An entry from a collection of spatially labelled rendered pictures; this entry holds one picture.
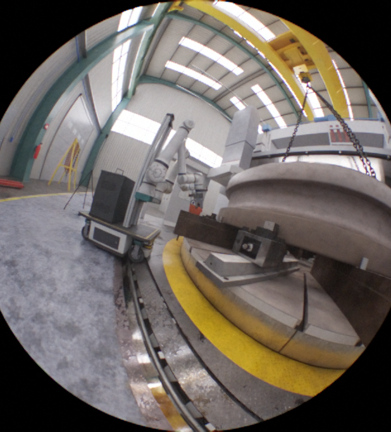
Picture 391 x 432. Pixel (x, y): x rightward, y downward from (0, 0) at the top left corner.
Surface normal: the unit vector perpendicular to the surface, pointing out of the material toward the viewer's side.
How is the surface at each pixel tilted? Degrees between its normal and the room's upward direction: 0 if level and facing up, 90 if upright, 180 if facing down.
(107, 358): 0
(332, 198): 90
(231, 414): 0
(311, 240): 90
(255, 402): 0
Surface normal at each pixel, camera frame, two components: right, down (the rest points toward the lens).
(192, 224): 0.14, 0.06
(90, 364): 0.30, -0.95
